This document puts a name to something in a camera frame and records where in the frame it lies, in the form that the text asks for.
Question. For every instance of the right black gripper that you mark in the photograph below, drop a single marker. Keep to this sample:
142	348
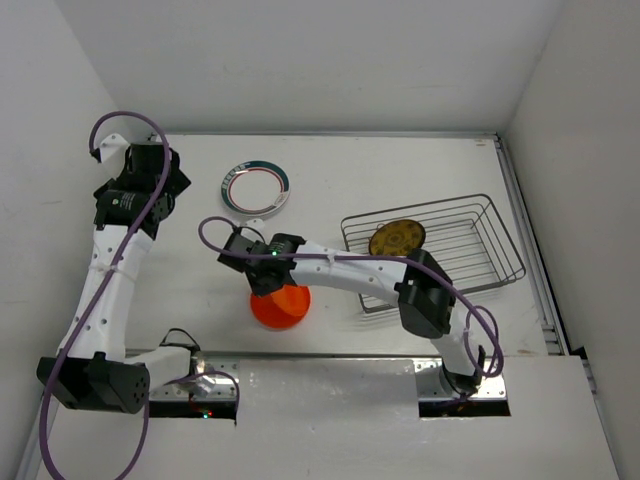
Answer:
258	287

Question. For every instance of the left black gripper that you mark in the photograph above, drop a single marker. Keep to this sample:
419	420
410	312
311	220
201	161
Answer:
174	183

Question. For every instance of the orange plastic plate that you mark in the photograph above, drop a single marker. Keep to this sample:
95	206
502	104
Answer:
293	301
268	314

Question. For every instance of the dark green rimmed plate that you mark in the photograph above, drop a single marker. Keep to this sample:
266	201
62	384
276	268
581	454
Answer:
255	188

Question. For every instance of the yellow brown plate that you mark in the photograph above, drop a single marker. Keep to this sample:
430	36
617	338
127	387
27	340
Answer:
397	238

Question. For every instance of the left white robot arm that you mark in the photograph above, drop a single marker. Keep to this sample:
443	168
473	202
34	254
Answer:
95	374

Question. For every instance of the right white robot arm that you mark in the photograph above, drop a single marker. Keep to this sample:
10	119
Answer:
415	285

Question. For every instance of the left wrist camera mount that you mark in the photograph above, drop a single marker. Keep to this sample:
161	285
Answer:
111	150

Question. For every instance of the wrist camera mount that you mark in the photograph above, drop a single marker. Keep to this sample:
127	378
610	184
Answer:
254	222
111	150

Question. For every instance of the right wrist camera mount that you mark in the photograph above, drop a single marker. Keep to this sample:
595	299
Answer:
254	222

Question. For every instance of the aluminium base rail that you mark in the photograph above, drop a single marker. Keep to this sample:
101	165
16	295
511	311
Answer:
213	380

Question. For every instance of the metal wire dish rack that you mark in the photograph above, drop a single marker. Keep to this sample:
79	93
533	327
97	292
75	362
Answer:
472	237

